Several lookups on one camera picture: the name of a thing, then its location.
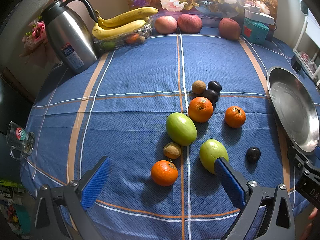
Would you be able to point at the white shelf rack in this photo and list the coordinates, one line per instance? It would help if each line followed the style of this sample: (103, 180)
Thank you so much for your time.
(307, 46)

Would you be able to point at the stainless steel thermos jug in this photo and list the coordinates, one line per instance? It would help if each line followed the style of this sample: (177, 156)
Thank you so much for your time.
(69, 36)

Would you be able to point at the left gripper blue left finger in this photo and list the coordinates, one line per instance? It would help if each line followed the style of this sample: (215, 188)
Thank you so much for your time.
(93, 181)

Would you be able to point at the glass mug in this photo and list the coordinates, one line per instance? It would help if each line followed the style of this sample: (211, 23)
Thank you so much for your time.
(21, 142)

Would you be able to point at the dark red apple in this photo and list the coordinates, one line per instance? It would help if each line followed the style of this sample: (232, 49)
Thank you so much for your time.
(229, 29)

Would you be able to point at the clear plastic fruit tray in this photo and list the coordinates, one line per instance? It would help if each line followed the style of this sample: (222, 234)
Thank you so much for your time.
(133, 38)

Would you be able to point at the pale red apple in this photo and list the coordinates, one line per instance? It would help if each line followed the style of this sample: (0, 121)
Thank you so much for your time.
(165, 25)

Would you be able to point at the large green jujube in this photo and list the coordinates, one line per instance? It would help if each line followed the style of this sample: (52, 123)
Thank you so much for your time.
(181, 129)

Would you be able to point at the brown longan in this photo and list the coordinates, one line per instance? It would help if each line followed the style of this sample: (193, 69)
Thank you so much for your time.
(198, 87)
(172, 150)

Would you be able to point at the person's hand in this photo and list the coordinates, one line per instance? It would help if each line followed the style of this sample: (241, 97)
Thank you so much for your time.
(312, 230)

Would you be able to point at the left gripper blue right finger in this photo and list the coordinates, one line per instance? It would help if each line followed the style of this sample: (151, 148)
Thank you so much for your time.
(232, 181)

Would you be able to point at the middle red apple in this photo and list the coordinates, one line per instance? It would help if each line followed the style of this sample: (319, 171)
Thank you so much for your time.
(190, 24)

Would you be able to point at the blue plaid tablecloth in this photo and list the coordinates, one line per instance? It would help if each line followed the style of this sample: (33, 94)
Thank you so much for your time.
(118, 108)

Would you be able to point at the teal plastic box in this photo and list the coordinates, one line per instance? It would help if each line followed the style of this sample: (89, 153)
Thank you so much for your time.
(256, 32)

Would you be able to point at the pink artificial flower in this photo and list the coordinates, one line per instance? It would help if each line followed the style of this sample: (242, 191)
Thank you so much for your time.
(36, 38)

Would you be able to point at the brown longan front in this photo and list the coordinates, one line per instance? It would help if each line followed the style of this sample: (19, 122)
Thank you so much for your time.
(172, 150)

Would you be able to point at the dark plum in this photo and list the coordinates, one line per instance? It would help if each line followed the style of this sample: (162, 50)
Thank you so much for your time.
(211, 95)
(253, 154)
(214, 85)

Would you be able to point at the stainless steel basin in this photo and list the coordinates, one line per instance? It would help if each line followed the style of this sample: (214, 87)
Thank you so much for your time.
(295, 109)

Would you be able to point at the lower yellow banana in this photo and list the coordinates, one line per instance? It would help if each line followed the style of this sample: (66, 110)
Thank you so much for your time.
(100, 33)

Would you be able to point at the black power adapter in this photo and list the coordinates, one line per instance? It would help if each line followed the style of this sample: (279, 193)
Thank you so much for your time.
(296, 64)

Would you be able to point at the large orange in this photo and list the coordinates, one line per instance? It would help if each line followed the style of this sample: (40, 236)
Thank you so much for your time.
(200, 109)

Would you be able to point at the upper yellow banana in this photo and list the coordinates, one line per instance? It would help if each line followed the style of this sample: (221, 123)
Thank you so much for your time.
(136, 14)

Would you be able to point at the yellow banana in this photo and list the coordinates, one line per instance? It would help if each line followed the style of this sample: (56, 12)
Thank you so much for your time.
(136, 14)
(100, 33)

